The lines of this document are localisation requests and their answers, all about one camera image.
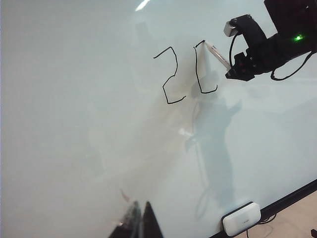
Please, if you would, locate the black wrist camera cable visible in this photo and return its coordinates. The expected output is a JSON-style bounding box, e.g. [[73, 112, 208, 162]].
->
[[228, 34, 239, 68]]

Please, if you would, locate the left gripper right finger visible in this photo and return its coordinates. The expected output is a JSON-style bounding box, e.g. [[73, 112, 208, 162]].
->
[[142, 201, 164, 238]]

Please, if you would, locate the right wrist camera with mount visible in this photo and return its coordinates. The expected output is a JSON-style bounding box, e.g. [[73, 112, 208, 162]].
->
[[223, 14, 267, 49]]

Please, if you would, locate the white rectangular board eraser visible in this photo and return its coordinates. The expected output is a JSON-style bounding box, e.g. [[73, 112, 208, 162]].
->
[[221, 201, 262, 237]]

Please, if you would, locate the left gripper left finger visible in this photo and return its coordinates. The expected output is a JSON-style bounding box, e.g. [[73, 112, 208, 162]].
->
[[107, 200, 142, 238]]

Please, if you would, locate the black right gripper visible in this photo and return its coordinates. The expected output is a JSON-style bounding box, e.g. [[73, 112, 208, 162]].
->
[[224, 36, 284, 81]]

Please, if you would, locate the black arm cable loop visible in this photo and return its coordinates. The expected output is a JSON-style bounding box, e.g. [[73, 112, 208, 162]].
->
[[270, 51, 315, 81]]

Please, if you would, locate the white marker pen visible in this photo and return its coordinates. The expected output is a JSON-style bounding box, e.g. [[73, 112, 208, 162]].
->
[[203, 41, 231, 70]]

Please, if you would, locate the black floor cable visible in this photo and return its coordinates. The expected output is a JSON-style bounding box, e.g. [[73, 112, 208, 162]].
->
[[244, 212, 276, 238]]

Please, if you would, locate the white glass board black frame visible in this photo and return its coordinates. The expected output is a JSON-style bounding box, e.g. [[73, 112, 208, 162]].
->
[[0, 0, 317, 238]]

